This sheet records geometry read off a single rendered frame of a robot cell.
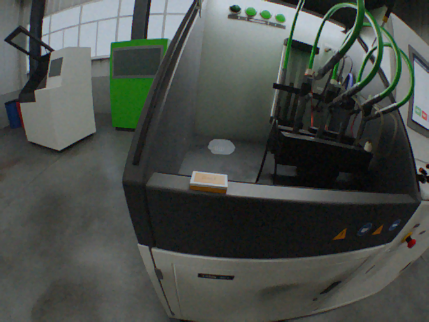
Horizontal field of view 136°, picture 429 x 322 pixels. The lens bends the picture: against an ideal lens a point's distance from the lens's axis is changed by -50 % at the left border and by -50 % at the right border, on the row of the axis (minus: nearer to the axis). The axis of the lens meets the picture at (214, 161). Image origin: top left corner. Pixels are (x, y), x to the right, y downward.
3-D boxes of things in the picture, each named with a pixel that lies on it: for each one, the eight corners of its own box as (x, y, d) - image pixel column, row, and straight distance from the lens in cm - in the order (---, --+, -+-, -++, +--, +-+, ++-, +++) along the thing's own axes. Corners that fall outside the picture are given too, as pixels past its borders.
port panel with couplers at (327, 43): (313, 104, 79) (327, 34, 84) (310, 103, 82) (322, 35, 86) (337, 111, 87) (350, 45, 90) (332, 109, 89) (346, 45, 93)
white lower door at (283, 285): (172, 317, 101) (147, 251, 37) (173, 314, 102) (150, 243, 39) (295, 317, 114) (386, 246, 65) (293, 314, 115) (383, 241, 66)
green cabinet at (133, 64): (112, 131, 354) (110, 42, 340) (131, 119, 420) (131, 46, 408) (163, 135, 309) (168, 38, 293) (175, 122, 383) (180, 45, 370)
